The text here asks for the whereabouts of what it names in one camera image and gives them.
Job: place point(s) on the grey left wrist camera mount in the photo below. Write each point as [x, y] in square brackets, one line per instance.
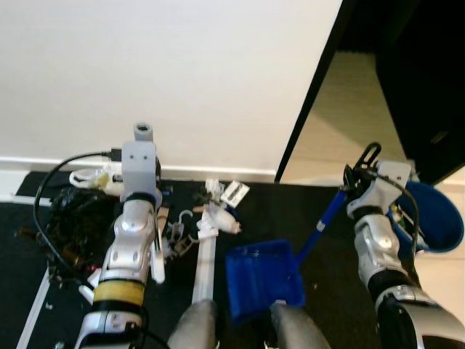
[139, 171]

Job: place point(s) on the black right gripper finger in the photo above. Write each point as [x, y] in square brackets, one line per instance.
[378, 156]
[363, 160]

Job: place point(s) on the wide white strip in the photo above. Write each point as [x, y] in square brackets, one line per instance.
[205, 269]

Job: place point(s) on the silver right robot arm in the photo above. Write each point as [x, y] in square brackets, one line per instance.
[378, 247]

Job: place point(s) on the white printed packet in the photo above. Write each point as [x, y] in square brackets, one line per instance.
[235, 194]

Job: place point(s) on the white plastic bag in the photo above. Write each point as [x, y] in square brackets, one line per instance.
[91, 178]

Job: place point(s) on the grey robot left leg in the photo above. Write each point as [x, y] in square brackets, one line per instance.
[195, 327]

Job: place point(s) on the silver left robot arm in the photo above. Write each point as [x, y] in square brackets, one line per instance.
[131, 247]

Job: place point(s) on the white hand brush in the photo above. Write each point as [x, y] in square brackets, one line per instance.
[158, 265]

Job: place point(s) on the black door frame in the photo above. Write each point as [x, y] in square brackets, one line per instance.
[312, 94]

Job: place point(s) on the grey robot leg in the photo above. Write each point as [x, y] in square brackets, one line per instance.
[294, 331]
[195, 327]

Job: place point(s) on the grey robot right leg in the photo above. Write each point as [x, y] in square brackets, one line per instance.
[294, 331]

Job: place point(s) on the black door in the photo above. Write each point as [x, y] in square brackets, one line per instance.
[429, 94]

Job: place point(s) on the black plastic bag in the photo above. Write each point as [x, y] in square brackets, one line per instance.
[73, 218]

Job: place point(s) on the blue plastic bucket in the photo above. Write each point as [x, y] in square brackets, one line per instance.
[436, 211]

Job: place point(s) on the black floor mat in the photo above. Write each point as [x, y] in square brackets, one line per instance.
[327, 291]

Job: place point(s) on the thin white strip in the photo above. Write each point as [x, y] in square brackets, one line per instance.
[33, 313]

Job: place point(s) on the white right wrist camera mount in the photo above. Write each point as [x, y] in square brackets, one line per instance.
[389, 185]

